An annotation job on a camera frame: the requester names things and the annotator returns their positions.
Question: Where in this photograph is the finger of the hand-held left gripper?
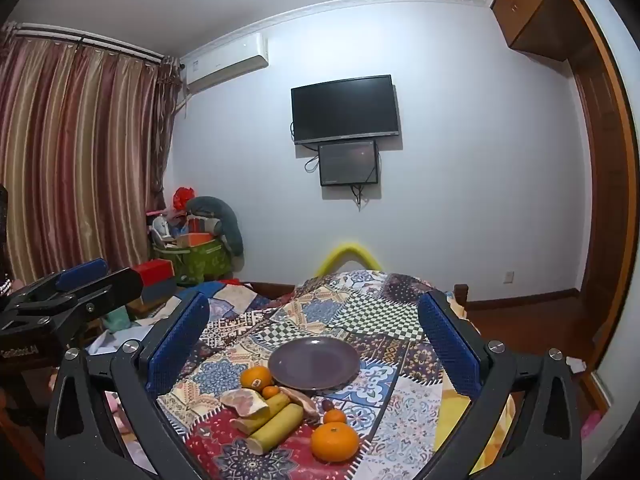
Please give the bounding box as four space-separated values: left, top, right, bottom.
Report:
5 267 145 348
11 258 110 309

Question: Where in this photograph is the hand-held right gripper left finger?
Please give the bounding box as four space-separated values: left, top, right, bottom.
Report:
45 291 211 480

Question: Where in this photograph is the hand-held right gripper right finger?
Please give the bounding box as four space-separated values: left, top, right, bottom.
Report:
417 290 583 480

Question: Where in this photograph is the orange with sticker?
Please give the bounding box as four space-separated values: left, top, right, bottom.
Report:
240 366 273 391

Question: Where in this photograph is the chunky peeled pomelo piece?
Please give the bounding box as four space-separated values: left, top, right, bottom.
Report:
220 389 271 418

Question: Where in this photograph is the short sugarcane piece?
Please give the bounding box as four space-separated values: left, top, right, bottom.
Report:
232 392 292 436

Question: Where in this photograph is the dark purple plate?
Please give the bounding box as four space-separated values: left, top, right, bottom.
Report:
268 337 361 394

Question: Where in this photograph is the long sugarcane piece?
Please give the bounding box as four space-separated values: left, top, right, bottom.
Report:
246 402 305 456

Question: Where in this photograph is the long peeled pomelo slice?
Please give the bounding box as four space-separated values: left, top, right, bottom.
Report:
279 386 320 423

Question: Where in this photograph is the large mandarin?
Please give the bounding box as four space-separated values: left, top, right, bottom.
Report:
311 422 360 463

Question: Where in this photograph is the teal cloth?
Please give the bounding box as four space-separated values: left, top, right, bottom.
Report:
102 307 133 331

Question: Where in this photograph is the red box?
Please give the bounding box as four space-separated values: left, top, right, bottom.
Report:
135 260 177 288

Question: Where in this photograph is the yellow blanket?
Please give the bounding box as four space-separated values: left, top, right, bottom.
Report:
434 385 518 453

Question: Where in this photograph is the patchwork printed cloth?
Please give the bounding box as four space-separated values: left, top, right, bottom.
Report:
157 269 481 480

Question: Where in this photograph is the striped curtain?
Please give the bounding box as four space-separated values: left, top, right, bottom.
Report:
0 25 178 286

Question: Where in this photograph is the red plastic bag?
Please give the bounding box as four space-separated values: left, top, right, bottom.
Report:
173 186 198 211

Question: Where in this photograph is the pink cloth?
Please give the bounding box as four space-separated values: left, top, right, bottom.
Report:
580 407 608 441

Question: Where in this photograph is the small black monitor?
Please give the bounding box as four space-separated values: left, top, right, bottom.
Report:
318 140 378 187

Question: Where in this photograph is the curtain rod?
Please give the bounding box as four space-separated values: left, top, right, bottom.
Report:
10 22 166 63

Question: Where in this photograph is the white air conditioner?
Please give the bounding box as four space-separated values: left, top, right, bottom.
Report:
180 32 269 95

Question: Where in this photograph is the wooden upper cabinet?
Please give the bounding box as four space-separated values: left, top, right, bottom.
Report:
490 0 591 63

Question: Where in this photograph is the wooden door frame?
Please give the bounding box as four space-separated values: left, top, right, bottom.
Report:
557 0 640 376

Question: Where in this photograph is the black wall television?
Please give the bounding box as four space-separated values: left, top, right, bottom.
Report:
291 75 401 146

